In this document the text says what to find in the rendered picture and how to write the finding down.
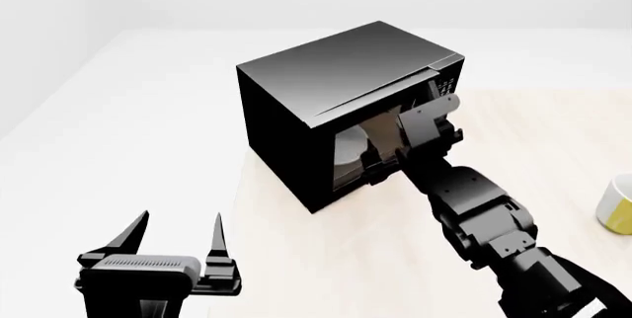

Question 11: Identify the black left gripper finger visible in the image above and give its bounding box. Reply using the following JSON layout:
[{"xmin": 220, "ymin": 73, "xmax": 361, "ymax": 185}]
[
  {"xmin": 76, "ymin": 208, "xmax": 150, "ymax": 265},
  {"xmin": 203, "ymin": 211, "xmax": 234, "ymax": 266}
]

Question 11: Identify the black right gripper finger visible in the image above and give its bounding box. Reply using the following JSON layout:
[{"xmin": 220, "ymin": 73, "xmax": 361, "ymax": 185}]
[{"xmin": 360, "ymin": 149, "xmax": 385, "ymax": 172}]

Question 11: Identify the black glass microwave door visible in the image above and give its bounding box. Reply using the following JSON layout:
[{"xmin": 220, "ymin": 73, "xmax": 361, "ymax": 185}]
[{"xmin": 306, "ymin": 66, "xmax": 441, "ymax": 215}]

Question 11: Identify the white round microwave plate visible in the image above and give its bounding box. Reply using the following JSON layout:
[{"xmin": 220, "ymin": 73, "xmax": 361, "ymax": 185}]
[{"xmin": 335, "ymin": 125, "xmax": 369, "ymax": 183}]

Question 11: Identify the black microwave oven body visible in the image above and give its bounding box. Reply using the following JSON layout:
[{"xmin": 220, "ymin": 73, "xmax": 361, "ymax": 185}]
[{"xmin": 235, "ymin": 20, "xmax": 466, "ymax": 215}]

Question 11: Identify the white and yellow mug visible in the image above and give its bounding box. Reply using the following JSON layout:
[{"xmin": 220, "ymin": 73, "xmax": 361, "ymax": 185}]
[{"xmin": 594, "ymin": 173, "xmax": 632, "ymax": 236}]

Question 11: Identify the grey right gripper camera box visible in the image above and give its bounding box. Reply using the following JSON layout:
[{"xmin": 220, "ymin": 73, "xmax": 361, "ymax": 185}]
[{"xmin": 397, "ymin": 93, "xmax": 462, "ymax": 149}]

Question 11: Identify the grey gripper camera box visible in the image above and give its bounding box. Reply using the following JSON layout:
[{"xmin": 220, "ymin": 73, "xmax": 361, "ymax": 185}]
[
  {"xmin": 397, "ymin": 93, "xmax": 462, "ymax": 149},
  {"xmin": 86, "ymin": 253, "xmax": 203, "ymax": 280}
]

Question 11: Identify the grey left gripper camera box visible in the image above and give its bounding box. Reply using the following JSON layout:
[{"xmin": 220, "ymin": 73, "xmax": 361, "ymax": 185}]
[{"xmin": 86, "ymin": 253, "xmax": 203, "ymax": 280}]

